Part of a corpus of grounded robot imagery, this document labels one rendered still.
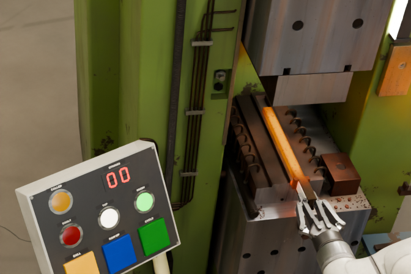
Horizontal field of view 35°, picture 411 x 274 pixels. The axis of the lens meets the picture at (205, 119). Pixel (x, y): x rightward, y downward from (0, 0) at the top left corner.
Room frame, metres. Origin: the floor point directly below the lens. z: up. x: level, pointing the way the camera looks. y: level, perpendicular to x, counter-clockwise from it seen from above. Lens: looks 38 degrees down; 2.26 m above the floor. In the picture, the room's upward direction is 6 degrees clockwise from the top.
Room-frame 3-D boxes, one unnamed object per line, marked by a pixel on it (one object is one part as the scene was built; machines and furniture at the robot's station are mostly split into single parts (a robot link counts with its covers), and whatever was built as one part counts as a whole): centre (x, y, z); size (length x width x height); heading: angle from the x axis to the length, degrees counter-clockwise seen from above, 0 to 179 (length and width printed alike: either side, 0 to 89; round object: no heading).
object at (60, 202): (1.02, 0.30, 1.16); 0.05 x 0.03 x 0.04; 106
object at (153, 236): (1.09, 0.10, 1.01); 0.07 x 0.05 x 0.07; 131
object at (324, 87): (1.56, -0.20, 1.32); 0.42 x 0.20 x 0.10; 16
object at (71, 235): (0.99, 0.28, 1.09); 0.05 x 0.03 x 0.04; 106
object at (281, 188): (1.56, -0.20, 0.96); 0.42 x 0.20 x 0.09; 16
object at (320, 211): (1.23, -0.34, 1.00); 0.11 x 0.01 x 0.04; 12
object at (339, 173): (1.46, -0.41, 0.95); 0.12 x 0.09 x 0.07; 16
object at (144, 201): (1.12, 0.13, 1.09); 0.05 x 0.03 x 0.04; 106
